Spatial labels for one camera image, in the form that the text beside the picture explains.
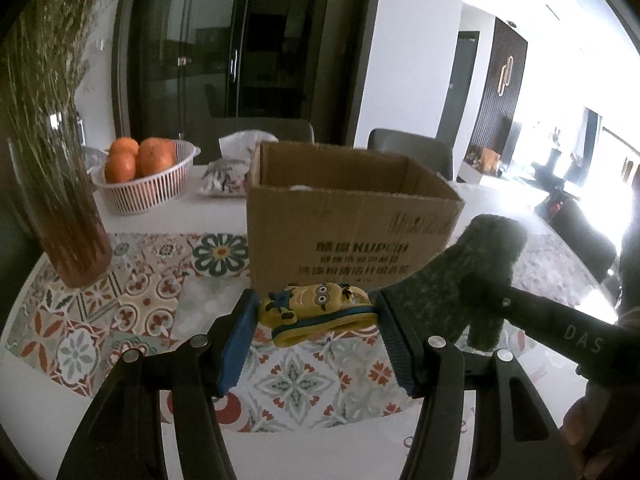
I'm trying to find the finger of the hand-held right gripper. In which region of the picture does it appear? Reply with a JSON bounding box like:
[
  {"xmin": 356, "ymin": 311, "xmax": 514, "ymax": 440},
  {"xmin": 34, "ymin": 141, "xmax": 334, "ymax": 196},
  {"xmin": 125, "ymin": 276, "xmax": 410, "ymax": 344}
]
[{"xmin": 460, "ymin": 272, "xmax": 512, "ymax": 313}]

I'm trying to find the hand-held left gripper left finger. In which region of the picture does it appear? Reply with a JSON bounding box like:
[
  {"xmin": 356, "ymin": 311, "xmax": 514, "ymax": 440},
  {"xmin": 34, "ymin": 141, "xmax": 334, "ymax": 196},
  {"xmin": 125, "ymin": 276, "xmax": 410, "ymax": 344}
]
[{"xmin": 55, "ymin": 289, "xmax": 261, "ymax": 480}]

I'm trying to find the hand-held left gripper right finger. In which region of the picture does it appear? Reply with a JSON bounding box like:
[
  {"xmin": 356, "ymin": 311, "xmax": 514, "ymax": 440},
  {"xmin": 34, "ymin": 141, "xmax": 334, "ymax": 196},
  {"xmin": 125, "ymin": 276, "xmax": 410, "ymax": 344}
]
[{"xmin": 380, "ymin": 291, "xmax": 568, "ymax": 480}]

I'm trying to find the dark green knit glove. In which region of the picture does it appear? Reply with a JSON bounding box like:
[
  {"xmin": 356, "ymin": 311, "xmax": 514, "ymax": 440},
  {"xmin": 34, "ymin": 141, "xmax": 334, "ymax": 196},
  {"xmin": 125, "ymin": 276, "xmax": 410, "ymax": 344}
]
[{"xmin": 395, "ymin": 214, "xmax": 529, "ymax": 352}]

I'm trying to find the yellow cartoon plush toy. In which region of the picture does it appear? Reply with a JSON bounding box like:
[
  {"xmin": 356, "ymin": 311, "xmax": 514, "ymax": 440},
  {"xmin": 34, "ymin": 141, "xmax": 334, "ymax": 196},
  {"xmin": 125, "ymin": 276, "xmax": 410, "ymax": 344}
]
[{"xmin": 257, "ymin": 282, "xmax": 379, "ymax": 348}]

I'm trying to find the brown cardboard box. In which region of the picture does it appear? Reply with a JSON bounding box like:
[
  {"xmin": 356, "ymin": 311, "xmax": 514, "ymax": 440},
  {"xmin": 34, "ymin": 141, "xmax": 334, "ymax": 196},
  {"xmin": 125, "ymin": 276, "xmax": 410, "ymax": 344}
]
[{"xmin": 245, "ymin": 141, "xmax": 466, "ymax": 293}]

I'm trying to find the person's right hand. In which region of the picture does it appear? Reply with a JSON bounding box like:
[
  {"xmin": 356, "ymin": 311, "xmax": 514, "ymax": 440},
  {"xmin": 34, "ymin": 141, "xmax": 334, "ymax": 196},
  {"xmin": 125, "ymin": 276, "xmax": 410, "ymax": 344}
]
[{"xmin": 564, "ymin": 395, "xmax": 631, "ymax": 478}]

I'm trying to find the patterned tile table mat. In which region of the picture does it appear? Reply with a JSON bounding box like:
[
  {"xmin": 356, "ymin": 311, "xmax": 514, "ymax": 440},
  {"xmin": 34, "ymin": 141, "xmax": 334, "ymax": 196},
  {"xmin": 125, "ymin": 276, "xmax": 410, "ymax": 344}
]
[{"xmin": 0, "ymin": 230, "xmax": 621, "ymax": 436}]

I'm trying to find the black and red object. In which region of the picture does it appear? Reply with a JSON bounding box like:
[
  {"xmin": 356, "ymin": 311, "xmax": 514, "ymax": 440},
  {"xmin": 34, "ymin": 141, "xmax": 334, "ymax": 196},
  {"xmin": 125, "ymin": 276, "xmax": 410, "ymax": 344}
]
[{"xmin": 534, "ymin": 187, "xmax": 568, "ymax": 219}]

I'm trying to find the white low cabinet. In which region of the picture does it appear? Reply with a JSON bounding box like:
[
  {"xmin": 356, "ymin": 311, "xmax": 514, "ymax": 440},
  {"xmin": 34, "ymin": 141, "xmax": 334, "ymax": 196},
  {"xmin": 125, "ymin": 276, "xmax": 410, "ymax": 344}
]
[{"xmin": 459, "ymin": 160, "xmax": 538, "ymax": 187}]

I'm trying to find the dark slatted wardrobe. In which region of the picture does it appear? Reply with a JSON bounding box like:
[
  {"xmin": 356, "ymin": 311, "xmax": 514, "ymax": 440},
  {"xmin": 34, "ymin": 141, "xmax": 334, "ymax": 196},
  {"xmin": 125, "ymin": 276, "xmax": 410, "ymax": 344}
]
[{"xmin": 470, "ymin": 16, "xmax": 528, "ymax": 161}]

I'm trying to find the floral tissue pack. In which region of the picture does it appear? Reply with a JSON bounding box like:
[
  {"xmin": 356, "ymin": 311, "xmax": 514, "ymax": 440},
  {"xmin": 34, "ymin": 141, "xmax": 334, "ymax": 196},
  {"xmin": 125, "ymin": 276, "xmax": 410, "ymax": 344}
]
[{"xmin": 200, "ymin": 130, "xmax": 279, "ymax": 196}]

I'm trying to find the white plastic fruit basket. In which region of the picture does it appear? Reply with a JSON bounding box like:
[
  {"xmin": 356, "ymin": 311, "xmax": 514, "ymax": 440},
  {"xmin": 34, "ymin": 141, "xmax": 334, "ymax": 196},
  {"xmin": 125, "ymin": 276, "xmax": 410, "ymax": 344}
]
[{"xmin": 89, "ymin": 140, "xmax": 202, "ymax": 216}]

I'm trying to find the clear glass vase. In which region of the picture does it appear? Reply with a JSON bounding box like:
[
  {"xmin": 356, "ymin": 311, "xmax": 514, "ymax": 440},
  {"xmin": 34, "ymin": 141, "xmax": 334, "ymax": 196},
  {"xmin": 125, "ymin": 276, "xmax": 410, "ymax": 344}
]
[{"xmin": 7, "ymin": 135, "xmax": 113, "ymax": 288}]

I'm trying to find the dark interior door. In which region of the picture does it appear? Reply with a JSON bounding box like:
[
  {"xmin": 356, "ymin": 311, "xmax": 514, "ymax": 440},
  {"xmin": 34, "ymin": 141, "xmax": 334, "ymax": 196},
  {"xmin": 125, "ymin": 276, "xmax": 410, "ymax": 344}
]
[{"xmin": 442, "ymin": 31, "xmax": 481, "ymax": 136}]

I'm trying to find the pile of oranges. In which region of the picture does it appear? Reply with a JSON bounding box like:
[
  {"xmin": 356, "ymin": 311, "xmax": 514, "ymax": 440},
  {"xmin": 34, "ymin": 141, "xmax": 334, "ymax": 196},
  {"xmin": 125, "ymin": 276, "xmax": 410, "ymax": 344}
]
[{"xmin": 104, "ymin": 136, "xmax": 178, "ymax": 184}]

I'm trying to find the black glass door cabinet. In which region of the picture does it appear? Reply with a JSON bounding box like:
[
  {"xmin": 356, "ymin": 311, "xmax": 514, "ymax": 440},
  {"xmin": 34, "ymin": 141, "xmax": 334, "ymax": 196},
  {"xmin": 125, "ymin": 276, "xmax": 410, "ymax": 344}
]
[{"xmin": 112, "ymin": 0, "xmax": 383, "ymax": 146}]

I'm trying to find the dried pink flower bunch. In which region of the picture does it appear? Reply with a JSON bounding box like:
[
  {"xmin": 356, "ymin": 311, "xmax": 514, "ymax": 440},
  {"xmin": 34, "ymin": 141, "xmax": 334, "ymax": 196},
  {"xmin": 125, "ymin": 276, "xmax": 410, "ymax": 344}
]
[{"xmin": 0, "ymin": 0, "xmax": 131, "ymax": 241}]

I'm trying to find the gold wardrobe handle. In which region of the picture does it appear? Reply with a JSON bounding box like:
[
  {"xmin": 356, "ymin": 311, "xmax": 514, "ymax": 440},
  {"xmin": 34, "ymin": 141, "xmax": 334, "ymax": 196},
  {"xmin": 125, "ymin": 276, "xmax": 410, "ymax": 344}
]
[{"xmin": 497, "ymin": 57, "xmax": 515, "ymax": 96}]

